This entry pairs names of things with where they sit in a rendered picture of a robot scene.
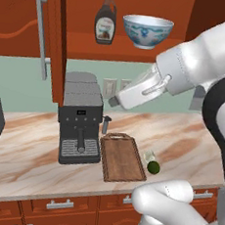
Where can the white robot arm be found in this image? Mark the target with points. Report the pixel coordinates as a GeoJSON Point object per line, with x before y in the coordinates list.
{"type": "Point", "coordinates": [219, 47]}

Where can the red-brown base cabinet door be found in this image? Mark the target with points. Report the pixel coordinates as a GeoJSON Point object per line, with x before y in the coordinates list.
{"type": "Point", "coordinates": [63, 224]}
{"type": "Point", "coordinates": [114, 224]}

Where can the grey coffee machine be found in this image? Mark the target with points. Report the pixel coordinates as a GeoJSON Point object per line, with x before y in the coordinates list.
{"type": "Point", "coordinates": [81, 114]}

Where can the wide red-brown drawer front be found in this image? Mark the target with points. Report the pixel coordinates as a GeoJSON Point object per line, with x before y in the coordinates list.
{"type": "Point", "coordinates": [85, 205]}

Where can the green lime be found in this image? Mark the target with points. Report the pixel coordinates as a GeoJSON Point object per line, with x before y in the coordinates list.
{"type": "Point", "coordinates": [153, 168]}

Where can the brown syrup bottle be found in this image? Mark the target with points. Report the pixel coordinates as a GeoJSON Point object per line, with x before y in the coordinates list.
{"type": "Point", "coordinates": [105, 22]}

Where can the white bowl with blue pattern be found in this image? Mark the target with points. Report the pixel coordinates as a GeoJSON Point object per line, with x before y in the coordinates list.
{"type": "Point", "coordinates": [147, 31]}

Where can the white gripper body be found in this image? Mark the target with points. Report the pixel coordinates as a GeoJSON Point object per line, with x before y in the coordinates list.
{"type": "Point", "coordinates": [137, 94]}

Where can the red-brown wall cabinet shelf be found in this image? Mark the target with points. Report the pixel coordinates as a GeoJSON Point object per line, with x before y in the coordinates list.
{"type": "Point", "coordinates": [130, 55]}

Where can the white garlic bulb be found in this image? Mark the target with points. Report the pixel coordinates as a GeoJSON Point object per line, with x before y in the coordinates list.
{"type": "Point", "coordinates": [149, 155]}

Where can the grey object by wall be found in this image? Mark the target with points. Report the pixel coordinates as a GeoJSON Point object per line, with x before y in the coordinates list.
{"type": "Point", "coordinates": [198, 99]}

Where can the red-brown wooden cabinet door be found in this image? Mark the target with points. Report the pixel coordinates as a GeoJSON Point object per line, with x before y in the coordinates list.
{"type": "Point", "coordinates": [55, 39]}

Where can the dark red-brown cabinet door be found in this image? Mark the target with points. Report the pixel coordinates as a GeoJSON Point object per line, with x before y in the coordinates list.
{"type": "Point", "coordinates": [217, 10]}

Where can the white wall outlet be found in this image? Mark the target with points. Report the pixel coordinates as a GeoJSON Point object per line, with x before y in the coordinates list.
{"type": "Point", "coordinates": [109, 88]}
{"type": "Point", "coordinates": [125, 84]}

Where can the red-brown cabinet with curved groove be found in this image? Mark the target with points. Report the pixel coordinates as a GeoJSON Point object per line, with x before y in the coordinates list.
{"type": "Point", "coordinates": [16, 16]}

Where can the brown wooden cutting board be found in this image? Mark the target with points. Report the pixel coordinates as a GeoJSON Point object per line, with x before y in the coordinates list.
{"type": "Point", "coordinates": [122, 159]}

